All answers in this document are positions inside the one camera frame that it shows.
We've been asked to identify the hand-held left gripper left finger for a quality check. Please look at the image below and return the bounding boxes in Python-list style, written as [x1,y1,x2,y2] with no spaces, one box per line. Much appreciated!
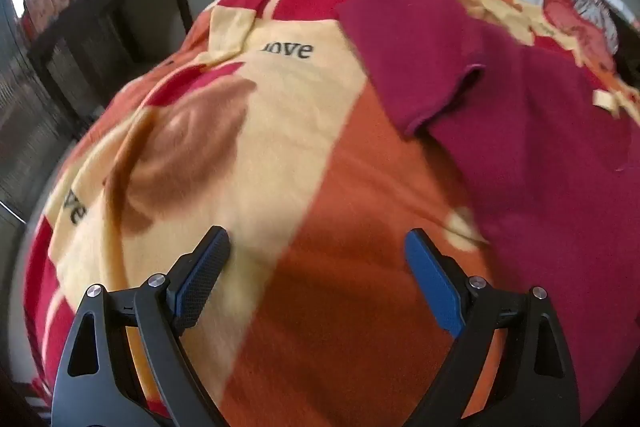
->
[50,225,232,427]

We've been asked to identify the dark wooden table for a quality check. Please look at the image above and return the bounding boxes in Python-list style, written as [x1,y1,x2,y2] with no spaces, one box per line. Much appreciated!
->
[25,0,193,142]

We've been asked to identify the red orange printed blanket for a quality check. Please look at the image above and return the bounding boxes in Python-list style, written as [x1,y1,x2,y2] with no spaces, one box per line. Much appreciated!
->
[22,0,640,427]

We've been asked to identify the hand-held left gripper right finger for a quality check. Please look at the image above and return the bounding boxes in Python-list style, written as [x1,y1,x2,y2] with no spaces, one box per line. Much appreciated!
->
[404,228,583,427]

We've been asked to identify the maroon shirt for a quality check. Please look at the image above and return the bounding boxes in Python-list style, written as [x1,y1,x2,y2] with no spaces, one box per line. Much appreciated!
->
[334,0,640,410]

